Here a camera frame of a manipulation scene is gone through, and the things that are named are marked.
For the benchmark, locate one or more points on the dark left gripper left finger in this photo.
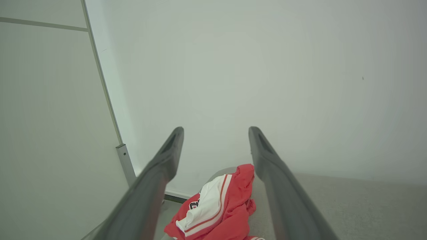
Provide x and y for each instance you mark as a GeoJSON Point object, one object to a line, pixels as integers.
{"type": "Point", "coordinates": [150, 196]}

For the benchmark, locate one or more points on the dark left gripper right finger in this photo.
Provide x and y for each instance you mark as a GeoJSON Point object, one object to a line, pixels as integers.
{"type": "Point", "coordinates": [283, 200]}

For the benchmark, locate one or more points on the red basketball jersey white trim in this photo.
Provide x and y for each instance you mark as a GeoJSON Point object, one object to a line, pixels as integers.
{"type": "Point", "coordinates": [227, 213]}

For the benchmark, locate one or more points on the dark wall baseboard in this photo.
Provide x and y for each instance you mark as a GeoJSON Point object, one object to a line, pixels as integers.
{"type": "Point", "coordinates": [176, 197]}

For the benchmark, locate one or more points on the white partition panel grey frame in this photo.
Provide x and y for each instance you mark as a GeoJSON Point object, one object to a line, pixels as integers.
{"type": "Point", "coordinates": [50, 116]}

